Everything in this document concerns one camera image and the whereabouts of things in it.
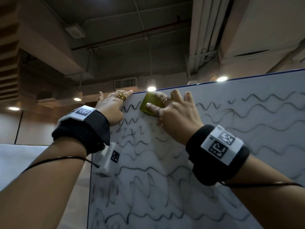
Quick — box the large scribbled whiteboard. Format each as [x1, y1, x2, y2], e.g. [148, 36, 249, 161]
[87, 69, 305, 229]

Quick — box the black wristband with marker tag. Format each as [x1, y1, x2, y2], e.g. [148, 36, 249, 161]
[186, 124, 251, 186]
[52, 105, 111, 156]

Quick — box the person's left hand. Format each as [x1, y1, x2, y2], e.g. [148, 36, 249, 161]
[95, 90, 134, 127]

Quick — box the person's right forearm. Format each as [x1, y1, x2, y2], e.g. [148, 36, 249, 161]
[228, 155, 305, 229]

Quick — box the thin black cable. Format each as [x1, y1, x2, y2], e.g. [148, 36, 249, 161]
[21, 156, 100, 174]
[219, 180, 304, 189]

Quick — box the person's left forearm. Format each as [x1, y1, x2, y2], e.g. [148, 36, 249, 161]
[0, 137, 88, 229]

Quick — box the ceiling air vent grille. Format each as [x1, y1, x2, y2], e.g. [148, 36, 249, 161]
[114, 77, 138, 90]

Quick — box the dark red ceiling pipe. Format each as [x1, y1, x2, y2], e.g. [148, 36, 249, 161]
[71, 18, 192, 51]

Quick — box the person's right hand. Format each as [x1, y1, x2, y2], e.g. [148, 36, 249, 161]
[146, 89, 204, 146]

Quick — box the white ceiling pipe bundle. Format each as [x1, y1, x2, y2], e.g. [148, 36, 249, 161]
[188, 0, 232, 72]

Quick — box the white cloth sheet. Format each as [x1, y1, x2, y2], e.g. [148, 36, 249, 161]
[0, 143, 51, 191]

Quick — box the black vertical pole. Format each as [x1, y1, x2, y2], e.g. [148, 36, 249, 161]
[14, 111, 24, 145]

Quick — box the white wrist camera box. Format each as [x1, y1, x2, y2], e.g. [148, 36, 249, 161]
[95, 143, 121, 178]

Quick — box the white ceiling device box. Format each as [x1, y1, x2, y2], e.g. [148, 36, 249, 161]
[65, 23, 86, 39]

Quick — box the yellow and black whiteboard eraser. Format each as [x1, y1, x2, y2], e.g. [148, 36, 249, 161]
[139, 92, 165, 116]

